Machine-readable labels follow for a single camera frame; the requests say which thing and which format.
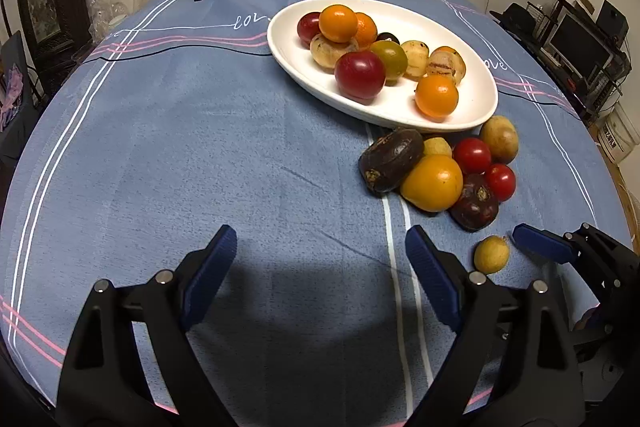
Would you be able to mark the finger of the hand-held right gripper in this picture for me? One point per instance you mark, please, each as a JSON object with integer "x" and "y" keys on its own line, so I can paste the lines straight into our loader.
{"x": 542, "y": 243}

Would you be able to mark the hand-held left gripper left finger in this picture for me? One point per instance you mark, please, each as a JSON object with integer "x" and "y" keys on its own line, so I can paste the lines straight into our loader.
{"x": 210, "y": 277}

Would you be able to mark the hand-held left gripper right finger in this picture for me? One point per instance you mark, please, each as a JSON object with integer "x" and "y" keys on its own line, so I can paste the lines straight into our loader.
{"x": 432, "y": 277}

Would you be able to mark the small tan longan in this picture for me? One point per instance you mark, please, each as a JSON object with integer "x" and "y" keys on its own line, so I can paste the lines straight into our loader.
{"x": 491, "y": 254}

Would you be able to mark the white oval plate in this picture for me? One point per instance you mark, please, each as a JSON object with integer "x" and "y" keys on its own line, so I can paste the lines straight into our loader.
{"x": 390, "y": 112}

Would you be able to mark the brown streaked round fruit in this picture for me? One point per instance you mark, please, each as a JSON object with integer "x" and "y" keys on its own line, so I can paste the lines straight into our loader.
{"x": 446, "y": 67}

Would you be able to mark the dark red plum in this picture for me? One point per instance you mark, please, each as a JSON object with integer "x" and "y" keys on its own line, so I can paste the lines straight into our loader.
{"x": 360, "y": 76}

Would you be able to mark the tan spotted round fruit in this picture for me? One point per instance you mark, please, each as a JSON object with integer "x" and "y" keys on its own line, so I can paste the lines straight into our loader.
{"x": 416, "y": 59}
{"x": 330, "y": 54}

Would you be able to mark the green-brown round fruit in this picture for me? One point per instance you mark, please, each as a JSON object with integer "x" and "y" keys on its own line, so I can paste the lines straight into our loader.
{"x": 391, "y": 59}

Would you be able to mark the small dark purple fruit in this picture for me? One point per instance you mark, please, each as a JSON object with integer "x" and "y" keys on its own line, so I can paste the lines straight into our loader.
{"x": 387, "y": 38}

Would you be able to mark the small red plum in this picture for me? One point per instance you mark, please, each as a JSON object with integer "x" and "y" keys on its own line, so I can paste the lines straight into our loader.
{"x": 307, "y": 27}

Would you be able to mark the red cherry tomato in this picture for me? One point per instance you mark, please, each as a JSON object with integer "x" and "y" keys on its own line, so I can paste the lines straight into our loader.
{"x": 500, "y": 182}
{"x": 471, "y": 155}

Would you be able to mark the dark purple round fruit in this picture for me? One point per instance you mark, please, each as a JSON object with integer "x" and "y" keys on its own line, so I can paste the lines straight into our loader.
{"x": 474, "y": 207}

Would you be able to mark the large orange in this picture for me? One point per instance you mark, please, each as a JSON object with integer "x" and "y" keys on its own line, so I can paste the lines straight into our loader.
{"x": 431, "y": 182}

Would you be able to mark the yellow-green round fruit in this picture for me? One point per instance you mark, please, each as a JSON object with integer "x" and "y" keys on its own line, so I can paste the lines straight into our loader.
{"x": 499, "y": 138}

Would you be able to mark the dark purple oblong fruit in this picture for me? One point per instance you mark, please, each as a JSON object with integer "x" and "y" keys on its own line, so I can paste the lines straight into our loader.
{"x": 391, "y": 159}

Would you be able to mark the small yellow fruit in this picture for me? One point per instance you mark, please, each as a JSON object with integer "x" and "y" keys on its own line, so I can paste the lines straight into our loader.
{"x": 437, "y": 146}

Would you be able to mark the blue striped tablecloth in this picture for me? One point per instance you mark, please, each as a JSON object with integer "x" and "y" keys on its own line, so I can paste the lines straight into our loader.
{"x": 175, "y": 147}

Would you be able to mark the white plastic bucket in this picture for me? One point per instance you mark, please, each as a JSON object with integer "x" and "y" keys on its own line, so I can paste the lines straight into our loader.
{"x": 620, "y": 132}

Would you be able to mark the black computer desk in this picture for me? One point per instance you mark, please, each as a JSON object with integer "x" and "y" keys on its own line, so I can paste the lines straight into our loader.
{"x": 530, "y": 42}

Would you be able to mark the computer monitor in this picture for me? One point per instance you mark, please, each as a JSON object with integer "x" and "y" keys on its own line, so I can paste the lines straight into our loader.
{"x": 580, "y": 44}

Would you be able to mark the black hat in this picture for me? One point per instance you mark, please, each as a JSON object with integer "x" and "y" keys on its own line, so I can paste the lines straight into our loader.
{"x": 517, "y": 18}

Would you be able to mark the black speaker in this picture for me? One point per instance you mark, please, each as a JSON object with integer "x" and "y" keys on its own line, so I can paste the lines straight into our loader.
{"x": 612, "y": 19}

